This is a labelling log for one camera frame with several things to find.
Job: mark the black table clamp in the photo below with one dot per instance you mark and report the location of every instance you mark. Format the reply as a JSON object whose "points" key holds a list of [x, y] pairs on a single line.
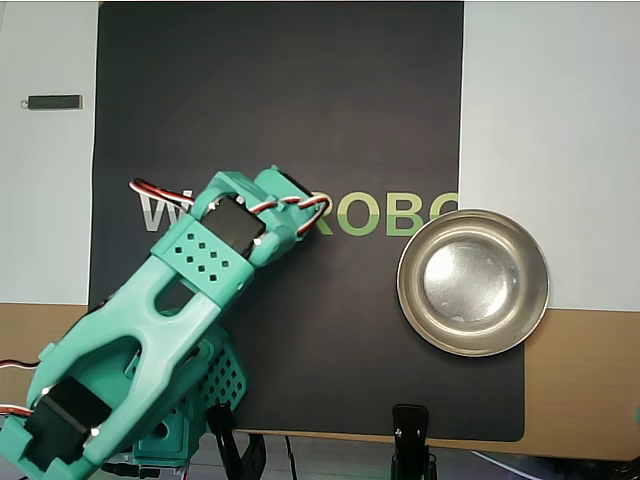
{"points": [[225, 440]]}

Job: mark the metal bowl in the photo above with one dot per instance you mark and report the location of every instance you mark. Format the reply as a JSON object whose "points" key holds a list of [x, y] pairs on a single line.
{"points": [[472, 280]]}

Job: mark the large white paper sheet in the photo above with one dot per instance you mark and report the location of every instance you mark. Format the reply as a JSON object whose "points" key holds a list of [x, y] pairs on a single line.
{"points": [[550, 125]]}

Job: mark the black WOWROBO printed mat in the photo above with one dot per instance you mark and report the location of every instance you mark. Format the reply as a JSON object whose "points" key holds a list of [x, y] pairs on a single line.
{"points": [[275, 100]]}

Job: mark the black USB stick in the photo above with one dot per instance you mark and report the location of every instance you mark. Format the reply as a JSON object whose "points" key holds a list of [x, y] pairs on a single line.
{"points": [[52, 102]]}

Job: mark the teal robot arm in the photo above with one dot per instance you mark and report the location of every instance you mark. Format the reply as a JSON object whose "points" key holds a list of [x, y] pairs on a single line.
{"points": [[145, 310]]}

